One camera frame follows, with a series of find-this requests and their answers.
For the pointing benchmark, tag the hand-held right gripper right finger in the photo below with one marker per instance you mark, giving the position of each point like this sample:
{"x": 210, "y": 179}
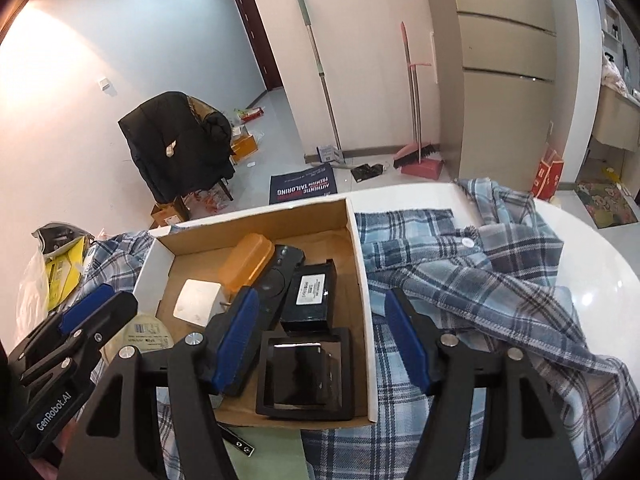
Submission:
{"x": 410, "y": 345}

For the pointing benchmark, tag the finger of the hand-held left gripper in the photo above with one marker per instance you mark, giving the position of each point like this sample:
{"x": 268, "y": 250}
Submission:
{"x": 112, "y": 312}
{"x": 85, "y": 306}

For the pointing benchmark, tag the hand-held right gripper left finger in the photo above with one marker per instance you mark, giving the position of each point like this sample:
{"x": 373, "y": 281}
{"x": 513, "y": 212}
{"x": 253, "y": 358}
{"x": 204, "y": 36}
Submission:
{"x": 235, "y": 340}

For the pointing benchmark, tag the round cream tin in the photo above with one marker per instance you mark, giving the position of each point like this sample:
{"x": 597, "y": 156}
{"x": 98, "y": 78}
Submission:
{"x": 150, "y": 332}

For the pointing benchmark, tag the white power adapter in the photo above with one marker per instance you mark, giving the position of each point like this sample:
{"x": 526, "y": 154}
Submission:
{"x": 197, "y": 300}

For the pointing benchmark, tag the black square frame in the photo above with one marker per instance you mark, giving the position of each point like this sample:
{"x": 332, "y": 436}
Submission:
{"x": 350, "y": 375}

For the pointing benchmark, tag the small black box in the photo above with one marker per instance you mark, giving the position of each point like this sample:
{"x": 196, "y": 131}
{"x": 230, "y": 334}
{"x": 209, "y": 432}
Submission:
{"x": 300, "y": 375}

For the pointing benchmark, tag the black remote control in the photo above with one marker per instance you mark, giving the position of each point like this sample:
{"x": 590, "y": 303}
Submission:
{"x": 277, "y": 275}

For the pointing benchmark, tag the orange plastic case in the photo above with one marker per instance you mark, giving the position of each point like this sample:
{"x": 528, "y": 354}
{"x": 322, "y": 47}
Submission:
{"x": 247, "y": 260}

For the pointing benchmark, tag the black battery with white label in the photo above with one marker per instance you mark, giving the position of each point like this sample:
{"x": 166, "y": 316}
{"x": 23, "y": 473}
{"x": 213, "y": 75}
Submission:
{"x": 310, "y": 291}

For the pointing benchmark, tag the yellow packet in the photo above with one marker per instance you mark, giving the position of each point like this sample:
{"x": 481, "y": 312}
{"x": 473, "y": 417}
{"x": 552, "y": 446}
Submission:
{"x": 62, "y": 270}

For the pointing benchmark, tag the grey bag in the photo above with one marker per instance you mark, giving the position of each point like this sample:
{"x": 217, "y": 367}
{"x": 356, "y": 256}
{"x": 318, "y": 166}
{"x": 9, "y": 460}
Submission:
{"x": 57, "y": 235}

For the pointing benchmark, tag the blue plaid shirt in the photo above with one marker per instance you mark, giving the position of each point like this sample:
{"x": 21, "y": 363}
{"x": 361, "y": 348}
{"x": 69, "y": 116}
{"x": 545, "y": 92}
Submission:
{"x": 450, "y": 270}

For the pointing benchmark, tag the brown cardboard box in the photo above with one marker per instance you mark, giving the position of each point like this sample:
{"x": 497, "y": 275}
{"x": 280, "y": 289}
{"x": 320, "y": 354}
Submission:
{"x": 167, "y": 215}

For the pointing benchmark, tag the pale green sheet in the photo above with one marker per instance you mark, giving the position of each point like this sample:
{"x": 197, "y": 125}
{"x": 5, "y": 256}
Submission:
{"x": 275, "y": 455}

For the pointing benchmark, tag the wooden chair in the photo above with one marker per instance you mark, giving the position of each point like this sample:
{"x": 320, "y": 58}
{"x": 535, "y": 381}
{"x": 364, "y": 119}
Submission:
{"x": 228, "y": 191}

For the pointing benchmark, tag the black bag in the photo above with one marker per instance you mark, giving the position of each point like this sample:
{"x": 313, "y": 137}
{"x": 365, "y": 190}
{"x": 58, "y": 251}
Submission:
{"x": 365, "y": 171}

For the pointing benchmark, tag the black jacket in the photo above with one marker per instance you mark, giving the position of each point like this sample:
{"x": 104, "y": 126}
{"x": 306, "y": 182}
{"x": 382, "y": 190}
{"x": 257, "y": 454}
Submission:
{"x": 160, "y": 135}

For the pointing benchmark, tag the pink broom and dustpan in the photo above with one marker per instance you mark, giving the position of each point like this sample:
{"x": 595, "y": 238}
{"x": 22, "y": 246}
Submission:
{"x": 415, "y": 156}

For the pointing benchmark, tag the orange cardboard box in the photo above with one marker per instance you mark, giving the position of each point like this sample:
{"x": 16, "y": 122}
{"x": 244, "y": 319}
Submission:
{"x": 245, "y": 147}

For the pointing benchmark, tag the small blue and white box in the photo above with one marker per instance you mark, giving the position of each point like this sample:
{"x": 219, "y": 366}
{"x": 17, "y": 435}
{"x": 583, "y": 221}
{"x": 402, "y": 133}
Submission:
{"x": 327, "y": 153}

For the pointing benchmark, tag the red carton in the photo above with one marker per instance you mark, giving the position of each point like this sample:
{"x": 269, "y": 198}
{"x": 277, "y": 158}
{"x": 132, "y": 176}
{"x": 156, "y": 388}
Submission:
{"x": 547, "y": 177}

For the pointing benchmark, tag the colourful package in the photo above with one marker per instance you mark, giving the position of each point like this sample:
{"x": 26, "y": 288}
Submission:
{"x": 252, "y": 114}

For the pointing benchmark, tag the beige refrigerator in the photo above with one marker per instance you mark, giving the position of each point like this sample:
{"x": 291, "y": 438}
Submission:
{"x": 500, "y": 125}

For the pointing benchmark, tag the patterned floor mat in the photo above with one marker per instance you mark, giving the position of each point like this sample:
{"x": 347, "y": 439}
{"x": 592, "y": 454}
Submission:
{"x": 605, "y": 205}

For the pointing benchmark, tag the beige cabinet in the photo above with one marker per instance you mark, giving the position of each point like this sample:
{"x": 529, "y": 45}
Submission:
{"x": 615, "y": 120}

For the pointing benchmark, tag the dark red door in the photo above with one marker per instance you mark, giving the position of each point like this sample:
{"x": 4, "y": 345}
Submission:
{"x": 255, "y": 35}

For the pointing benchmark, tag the pink cloth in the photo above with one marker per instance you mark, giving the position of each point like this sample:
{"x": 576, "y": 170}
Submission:
{"x": 615, "y": 72}

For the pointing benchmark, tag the white wall switch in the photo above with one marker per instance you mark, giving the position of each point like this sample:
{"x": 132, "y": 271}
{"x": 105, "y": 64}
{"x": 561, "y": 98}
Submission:
{"x": 104, "y": 84}

